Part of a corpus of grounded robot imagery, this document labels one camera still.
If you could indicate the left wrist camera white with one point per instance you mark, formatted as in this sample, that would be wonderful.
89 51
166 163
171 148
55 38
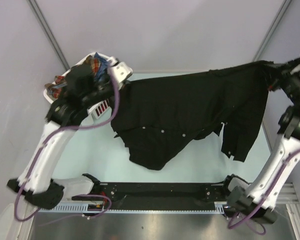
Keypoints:
118 71

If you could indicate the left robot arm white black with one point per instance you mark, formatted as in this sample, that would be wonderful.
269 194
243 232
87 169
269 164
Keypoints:
78 99

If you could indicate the white slotted cable duct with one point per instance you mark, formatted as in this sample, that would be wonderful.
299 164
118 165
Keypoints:
92 208

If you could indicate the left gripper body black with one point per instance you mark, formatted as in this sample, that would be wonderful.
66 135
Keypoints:
102 91

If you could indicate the white laundry basket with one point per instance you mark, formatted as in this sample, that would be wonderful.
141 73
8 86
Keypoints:
97 110

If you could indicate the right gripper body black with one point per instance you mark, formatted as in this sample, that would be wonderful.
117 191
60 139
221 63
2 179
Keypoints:
298 82

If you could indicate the blue shirt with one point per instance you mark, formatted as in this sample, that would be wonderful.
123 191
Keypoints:
102 71

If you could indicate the plaid long sleeve shirt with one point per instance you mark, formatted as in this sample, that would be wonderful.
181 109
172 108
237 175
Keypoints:
52 90

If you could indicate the black long sleeve shirt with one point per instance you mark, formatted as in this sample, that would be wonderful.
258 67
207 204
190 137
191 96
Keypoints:
158 117

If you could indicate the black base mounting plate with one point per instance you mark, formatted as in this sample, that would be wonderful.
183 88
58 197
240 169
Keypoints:
145 196

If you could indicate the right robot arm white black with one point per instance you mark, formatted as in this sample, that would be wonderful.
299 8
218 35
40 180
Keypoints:
257 200

